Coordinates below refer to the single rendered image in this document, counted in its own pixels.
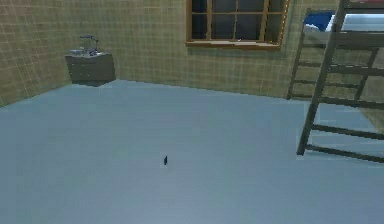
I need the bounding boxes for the brown framed window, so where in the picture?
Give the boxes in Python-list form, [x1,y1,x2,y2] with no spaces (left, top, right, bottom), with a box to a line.
[185,0,291,51]

